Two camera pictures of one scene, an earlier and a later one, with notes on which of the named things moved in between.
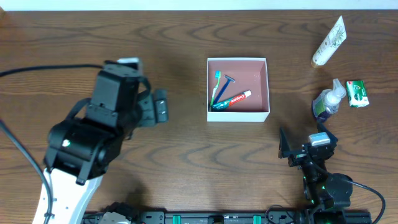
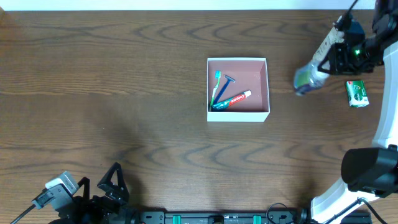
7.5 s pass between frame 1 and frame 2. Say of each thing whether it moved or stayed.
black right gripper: moved
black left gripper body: moved
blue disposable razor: stayed
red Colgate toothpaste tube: stayed
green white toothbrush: stayed
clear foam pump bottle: moved
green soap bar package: stayed
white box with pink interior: stayed
